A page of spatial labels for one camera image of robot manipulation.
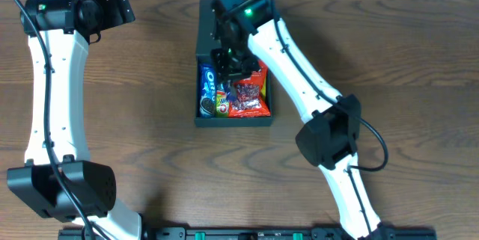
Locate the yellow Hacks candy bag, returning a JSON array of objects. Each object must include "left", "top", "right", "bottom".
[{"left": 260, "top": 76, "right": 267, "bottom": 101}]

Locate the black box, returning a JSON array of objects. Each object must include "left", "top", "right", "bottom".
[{"left": 194, "top": 0, "right": 274, "bottom": 128}]

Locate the red Hacks candy bag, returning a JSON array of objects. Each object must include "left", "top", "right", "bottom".
[{"left": 228, "top": 61, "right": 271, "bottom": 118}]

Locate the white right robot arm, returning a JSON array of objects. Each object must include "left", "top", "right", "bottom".
[{"left": 212, "top": 0, "right": 381, "bottom": 239}]

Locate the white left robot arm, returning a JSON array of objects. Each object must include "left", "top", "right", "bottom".
[{"left": 7, "top": 0, "right": 143, "bottom": 239}]

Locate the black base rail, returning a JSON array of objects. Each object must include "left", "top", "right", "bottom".
[{"left": 58, "top": 226, "right": 438, "bottom": 240}]

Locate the blue Oreo pack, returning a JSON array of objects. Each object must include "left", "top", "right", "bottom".
[{"left": 199, "top": 64, "right": 216, "bottom": 118}]

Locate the Haribo gummy bag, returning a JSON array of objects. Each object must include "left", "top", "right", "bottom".
[{"left": 216, "top": 83, "right": 229, "bottom": 118}]

